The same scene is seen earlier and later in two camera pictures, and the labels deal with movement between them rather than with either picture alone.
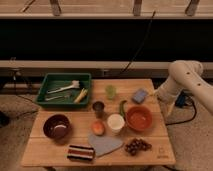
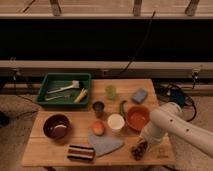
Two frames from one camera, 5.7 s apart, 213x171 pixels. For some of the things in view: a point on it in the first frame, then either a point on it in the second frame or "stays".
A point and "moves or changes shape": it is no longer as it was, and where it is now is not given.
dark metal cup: [98, 107] stays
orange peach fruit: [98, 128] stays
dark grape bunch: [136, 145] moves or changes shape
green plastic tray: [65, 89] stays
